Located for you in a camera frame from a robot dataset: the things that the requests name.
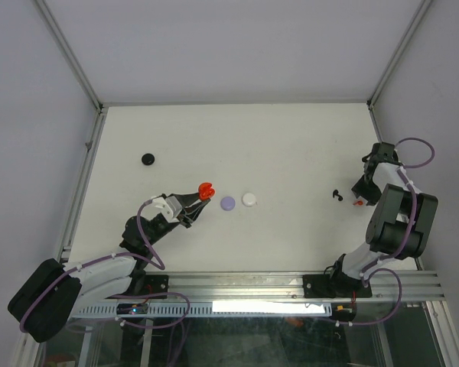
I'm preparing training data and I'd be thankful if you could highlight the purple earbud case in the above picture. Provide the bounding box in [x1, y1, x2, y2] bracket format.
[220, 196, 236, 211]

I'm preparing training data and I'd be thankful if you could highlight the aluminium mounting rail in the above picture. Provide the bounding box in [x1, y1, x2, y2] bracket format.
[167, 271, 445, 303]

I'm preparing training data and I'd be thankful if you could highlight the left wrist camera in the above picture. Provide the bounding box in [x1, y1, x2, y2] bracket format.
[151, 194, 183, 223]

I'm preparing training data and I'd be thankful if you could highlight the black earbud case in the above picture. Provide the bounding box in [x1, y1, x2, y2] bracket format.
[141, 153, 155, 166]

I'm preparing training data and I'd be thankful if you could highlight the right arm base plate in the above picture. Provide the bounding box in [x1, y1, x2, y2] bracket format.
[302, 274, 372, 299]

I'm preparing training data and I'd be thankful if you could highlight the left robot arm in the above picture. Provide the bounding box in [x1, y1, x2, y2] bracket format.
[8, 189, 214, 343]

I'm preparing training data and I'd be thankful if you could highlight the slotted cable duct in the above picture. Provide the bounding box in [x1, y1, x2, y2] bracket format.
[72, 300, 332, 319]

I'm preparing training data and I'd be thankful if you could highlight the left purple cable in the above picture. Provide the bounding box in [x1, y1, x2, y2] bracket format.
[19, 198, 190, 367]

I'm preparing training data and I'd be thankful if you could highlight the red earbud case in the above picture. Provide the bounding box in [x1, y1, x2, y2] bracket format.
[198, 182, 215, 201]

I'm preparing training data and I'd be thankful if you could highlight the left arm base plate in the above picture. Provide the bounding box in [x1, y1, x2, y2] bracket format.
[112, 273, 169, 299]

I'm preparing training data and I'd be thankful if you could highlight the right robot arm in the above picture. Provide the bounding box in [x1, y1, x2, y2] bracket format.
[324, 142, 438, 298]

